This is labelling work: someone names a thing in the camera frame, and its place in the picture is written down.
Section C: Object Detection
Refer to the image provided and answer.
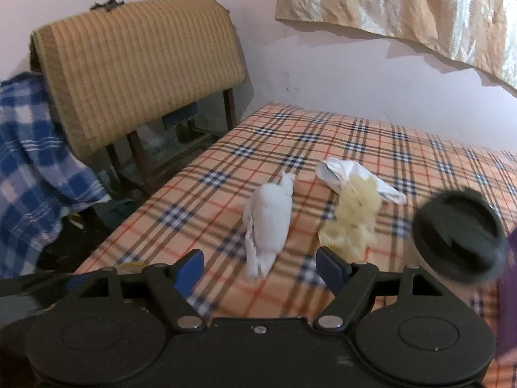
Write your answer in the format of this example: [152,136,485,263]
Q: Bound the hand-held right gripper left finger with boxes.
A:
[72,248,205,330]

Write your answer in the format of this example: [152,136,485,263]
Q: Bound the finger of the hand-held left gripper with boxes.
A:
[28,269,106,296]

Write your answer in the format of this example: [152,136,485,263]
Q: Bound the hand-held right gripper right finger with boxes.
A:
[310,246,445,330]

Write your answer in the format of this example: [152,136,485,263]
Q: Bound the white cloth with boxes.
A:
[243,172,296,279]

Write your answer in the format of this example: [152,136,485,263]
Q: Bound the teal cloth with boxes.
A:
[96,197,139,220]

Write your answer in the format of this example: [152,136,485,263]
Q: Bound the white plastic bag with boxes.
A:
[316,157,408,207]

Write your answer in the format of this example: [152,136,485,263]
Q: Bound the wooden chair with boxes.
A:
[103,88,239,197]

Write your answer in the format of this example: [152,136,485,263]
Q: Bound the blue checked cloth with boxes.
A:
[0,72,112,279]

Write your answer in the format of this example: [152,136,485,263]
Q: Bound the beige container with black lid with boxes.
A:
[412,189,509,292]

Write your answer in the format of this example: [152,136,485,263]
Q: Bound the purple clothing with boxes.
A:
[496,226,517,358]

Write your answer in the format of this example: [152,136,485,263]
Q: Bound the woven straw mat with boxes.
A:
[30,0,247,159]

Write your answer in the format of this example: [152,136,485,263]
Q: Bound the shiny gold cloth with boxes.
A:
[275,0,517,90]

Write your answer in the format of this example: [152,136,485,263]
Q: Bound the metal bracket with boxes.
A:
[90,0,125,12]

